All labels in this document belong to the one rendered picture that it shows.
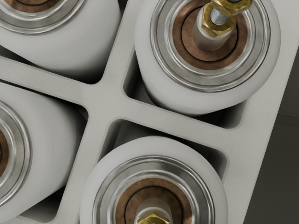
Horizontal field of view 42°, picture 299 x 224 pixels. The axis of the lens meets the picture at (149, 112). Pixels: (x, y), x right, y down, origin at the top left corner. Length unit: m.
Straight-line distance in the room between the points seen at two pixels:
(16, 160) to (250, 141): 0.18
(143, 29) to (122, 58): 0.07
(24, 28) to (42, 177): 0.09
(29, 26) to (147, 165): 0.11
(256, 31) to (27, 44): 0.15
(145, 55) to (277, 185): 0.32
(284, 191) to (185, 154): 0.29
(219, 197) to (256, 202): 0.27
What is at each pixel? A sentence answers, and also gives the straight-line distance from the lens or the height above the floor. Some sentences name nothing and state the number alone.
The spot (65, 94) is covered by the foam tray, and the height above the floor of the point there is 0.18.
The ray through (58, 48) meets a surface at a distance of 0.26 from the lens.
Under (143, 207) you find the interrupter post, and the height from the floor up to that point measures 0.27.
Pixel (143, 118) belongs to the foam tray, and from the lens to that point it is 0.32.
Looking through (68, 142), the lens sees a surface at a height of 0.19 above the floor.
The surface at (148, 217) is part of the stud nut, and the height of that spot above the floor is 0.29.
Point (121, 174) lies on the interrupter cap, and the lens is 0.24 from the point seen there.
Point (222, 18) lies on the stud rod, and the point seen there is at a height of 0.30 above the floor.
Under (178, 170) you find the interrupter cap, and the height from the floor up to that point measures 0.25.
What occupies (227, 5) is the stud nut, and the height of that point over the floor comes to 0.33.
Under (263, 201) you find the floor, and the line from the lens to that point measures 0.52.
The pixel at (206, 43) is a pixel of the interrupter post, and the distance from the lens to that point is 0.23.
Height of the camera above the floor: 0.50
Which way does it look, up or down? 87 degrees down
